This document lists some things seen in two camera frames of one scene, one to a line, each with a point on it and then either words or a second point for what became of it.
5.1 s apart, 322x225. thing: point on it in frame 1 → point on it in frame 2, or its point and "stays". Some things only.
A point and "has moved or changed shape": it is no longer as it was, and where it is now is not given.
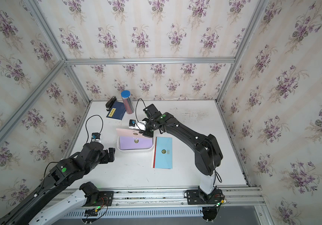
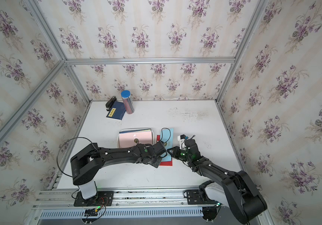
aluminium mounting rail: [171, 198] stays
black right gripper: [149, 134] → [175, 152]
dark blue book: [117, 111] stays
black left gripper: [107, 159] → [157, 165]
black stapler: [109, 104] stays
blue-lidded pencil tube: [128, 101] stays
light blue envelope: [164, 153] has moved or changed shape
